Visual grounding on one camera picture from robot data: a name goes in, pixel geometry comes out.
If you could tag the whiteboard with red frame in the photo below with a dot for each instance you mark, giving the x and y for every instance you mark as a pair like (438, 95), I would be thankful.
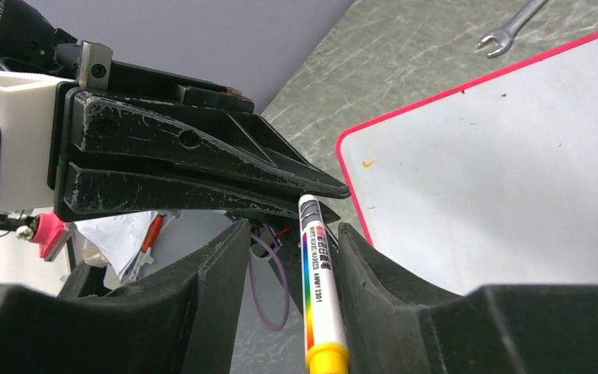
(491, 182)

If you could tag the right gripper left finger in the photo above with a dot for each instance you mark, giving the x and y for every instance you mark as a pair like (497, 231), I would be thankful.
(180, 319)

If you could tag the pink clamp tool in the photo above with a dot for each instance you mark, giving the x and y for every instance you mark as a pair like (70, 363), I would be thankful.
(48, 231)

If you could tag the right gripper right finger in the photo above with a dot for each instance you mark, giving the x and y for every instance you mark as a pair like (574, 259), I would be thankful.
(396, 322)

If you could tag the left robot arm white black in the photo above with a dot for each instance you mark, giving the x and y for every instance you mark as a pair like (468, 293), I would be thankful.
(30, 44)

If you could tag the white paper sheets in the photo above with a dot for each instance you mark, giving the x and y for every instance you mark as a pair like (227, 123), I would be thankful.
(125, 240)

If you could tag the yellow marker cap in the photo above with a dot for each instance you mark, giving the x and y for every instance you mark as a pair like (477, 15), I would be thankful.
(328, 358)

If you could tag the silver wrench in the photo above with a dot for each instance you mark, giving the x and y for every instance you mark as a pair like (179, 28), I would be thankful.
(504, 35)

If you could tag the white whiteboard marker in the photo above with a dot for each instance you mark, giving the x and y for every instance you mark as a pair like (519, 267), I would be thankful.
(323, 321)

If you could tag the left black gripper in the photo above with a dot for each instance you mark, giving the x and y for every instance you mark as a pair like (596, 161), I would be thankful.
(144, 150)

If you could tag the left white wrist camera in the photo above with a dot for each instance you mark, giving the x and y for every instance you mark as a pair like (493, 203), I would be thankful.
(27, 103)

